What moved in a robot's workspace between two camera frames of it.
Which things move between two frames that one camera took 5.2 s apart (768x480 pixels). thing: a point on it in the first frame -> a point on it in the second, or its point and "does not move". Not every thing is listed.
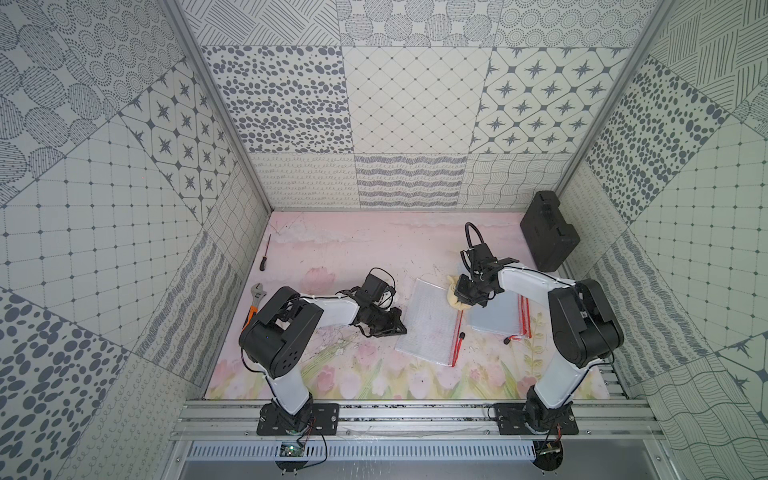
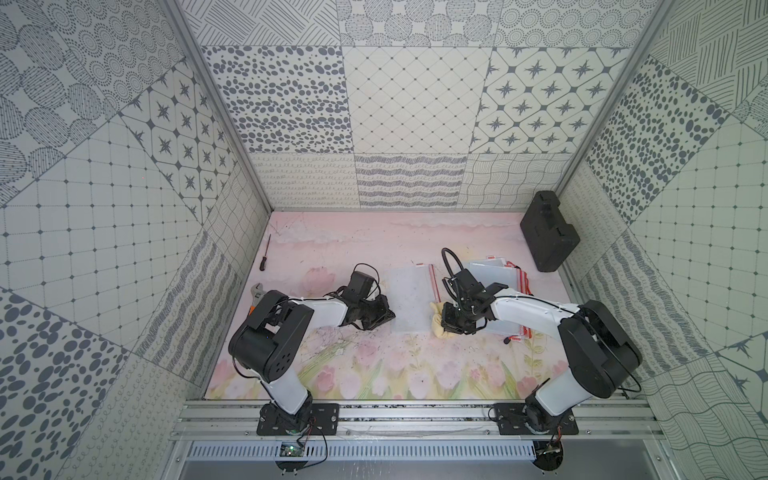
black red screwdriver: [264, 258] does not move
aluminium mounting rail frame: [214, 420] does not move
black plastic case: [550, 239] does not move
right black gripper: [460, 293] -> [449, 325]
